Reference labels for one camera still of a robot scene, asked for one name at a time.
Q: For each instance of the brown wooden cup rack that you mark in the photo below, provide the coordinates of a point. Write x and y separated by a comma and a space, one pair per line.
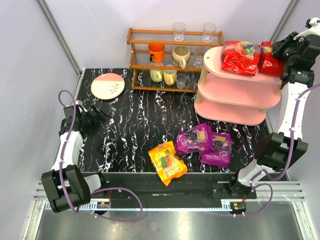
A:
140, 39

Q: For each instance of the clear glass bottom shelf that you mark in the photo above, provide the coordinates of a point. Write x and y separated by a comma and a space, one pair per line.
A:
181, 80

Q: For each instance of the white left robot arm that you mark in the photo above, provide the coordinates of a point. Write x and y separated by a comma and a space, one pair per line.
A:
64, 184

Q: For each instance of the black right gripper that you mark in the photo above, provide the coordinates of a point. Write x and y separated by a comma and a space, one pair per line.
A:
280, 46

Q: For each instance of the orange mug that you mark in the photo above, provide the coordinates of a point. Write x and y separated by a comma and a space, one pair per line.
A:
156, 52

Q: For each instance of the clear glass top right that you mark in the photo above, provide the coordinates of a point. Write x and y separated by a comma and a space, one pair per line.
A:
208, 32

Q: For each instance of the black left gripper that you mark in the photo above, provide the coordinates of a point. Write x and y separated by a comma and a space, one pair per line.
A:
92, 119

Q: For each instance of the pale green mug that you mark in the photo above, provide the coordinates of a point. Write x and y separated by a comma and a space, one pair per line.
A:
156, 75

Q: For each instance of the beige round mug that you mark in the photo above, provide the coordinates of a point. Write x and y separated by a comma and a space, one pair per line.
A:
180, 56

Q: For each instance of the pink three-tier shelf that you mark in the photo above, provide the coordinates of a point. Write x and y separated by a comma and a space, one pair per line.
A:
234, 98

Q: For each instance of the pink and cream plate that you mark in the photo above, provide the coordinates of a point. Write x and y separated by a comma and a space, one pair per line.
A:
107, 86

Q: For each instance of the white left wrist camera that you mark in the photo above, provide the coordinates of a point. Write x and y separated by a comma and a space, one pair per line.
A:
78, 103

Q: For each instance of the clear glass shelf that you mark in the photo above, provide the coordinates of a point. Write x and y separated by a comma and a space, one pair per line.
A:
181, 80
198, 59

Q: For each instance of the clear glass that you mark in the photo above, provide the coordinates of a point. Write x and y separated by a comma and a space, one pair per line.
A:
208, 32
179, 29

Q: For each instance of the red candy bag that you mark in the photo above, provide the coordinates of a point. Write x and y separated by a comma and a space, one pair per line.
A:
267, 63
240, 57

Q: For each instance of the orange candy bag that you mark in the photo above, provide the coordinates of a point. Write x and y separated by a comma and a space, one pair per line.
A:
166, 163

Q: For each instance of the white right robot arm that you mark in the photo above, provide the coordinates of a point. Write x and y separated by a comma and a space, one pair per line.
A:
283, 147

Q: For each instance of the purple candy bag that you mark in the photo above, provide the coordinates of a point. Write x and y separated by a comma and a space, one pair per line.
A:
219, 154
196, 139

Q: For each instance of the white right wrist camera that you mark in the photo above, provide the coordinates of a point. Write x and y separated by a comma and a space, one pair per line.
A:
313, 28

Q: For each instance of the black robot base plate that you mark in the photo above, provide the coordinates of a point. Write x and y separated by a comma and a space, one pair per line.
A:
215, 185

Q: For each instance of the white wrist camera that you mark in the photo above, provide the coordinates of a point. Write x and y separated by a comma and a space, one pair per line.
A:
313, 28
78, 103

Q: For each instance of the clear glass top left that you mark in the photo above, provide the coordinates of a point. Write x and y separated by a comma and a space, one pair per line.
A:
179, 29

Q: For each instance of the cream yellow mug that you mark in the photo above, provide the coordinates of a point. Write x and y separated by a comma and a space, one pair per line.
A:
169, 76

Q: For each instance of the clear glass middle shelf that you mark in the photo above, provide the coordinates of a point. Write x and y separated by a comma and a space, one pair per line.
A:
198, 59

